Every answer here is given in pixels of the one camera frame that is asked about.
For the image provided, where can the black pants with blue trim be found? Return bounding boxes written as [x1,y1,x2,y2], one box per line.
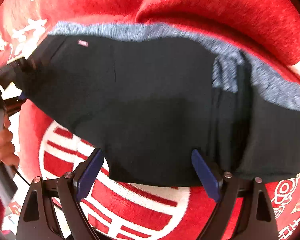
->
[15,22,300,186]

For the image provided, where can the operator's left hand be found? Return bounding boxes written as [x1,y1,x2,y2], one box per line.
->
[0,116,19,169]

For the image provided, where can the red blanket with white characters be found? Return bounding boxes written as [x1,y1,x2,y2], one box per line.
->
[0,0,300,239]

